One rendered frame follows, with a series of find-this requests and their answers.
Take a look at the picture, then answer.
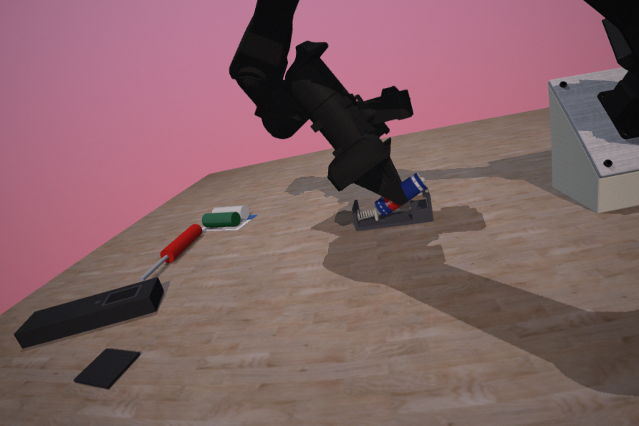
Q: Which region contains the red-handled screwdriver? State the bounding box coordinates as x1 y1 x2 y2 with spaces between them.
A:
140 224 202 281

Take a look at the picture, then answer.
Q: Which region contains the blue and red battery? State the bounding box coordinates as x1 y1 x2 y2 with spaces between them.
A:
375 173 427 217

